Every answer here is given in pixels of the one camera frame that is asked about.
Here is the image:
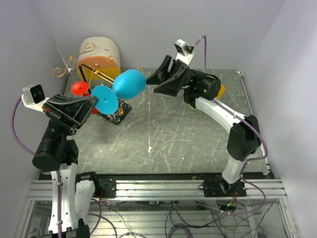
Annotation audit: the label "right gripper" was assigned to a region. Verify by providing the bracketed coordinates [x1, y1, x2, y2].
[145, 56, 204, 97]

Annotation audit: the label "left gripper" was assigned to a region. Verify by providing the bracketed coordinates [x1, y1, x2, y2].
[42, 92, 99, 143]

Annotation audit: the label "red wine glass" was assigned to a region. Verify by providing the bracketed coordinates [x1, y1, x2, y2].
[71, 80, 100, 115]

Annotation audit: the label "blue wine glass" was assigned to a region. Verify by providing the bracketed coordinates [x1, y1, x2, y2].
[91, 69, 146, 115]

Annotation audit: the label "yellow wine glass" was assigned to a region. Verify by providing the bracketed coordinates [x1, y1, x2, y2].
[216, 84, 225, 99]

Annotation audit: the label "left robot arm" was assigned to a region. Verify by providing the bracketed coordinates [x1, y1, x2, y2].
[32, 94, 101, 238]

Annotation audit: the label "gold black wine glass rack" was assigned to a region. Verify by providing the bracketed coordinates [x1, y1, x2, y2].
[52, 43, 146, 126]

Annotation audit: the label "cylindrical drum container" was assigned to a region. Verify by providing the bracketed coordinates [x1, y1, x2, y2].
[77, 37, 121, 92]

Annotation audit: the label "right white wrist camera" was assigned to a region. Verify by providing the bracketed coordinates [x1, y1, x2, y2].
[174, 39, 194, 65]

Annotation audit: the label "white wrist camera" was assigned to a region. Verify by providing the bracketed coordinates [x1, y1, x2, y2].
[21, 84, 49, 112]
[174, 39, 194, 65]

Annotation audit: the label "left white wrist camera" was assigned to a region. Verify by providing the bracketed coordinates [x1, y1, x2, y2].
[21, 84, 49, 112]

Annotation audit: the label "loose wires under table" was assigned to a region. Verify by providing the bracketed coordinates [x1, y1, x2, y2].
[81, 198, 275, 238]

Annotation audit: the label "aluminium frame rail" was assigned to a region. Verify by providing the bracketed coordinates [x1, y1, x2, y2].
[24, 178, 288, 202]

